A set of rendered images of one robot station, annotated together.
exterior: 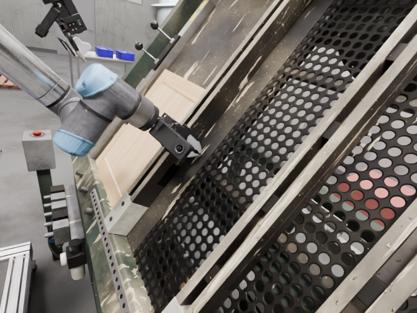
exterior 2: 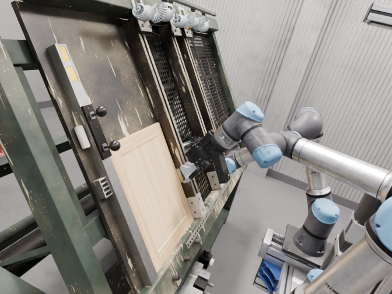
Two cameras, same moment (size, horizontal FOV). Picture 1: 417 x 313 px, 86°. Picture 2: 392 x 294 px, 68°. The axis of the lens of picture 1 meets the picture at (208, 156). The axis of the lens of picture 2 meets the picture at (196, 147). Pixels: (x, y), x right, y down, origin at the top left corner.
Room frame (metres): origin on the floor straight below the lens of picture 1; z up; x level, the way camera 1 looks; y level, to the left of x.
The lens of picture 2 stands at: (1.44, 1.29, 1.86)
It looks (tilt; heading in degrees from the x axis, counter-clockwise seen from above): 22 degrees down; 233
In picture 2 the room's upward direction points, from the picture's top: 15 degrees clockwise
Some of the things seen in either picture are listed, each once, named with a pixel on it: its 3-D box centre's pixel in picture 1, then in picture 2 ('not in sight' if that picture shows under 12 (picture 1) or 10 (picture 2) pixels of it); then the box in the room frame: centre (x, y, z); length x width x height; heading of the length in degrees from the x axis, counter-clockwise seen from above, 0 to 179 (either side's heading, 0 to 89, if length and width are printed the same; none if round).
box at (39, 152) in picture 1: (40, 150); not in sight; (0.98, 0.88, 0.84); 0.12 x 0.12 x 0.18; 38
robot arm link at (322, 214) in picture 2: not in sight; (322, 216); (0.22, 0.72, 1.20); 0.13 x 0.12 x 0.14; 40
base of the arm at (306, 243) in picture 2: not in sight; (312, 237); (0.23, 0.73, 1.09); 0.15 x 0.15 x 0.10
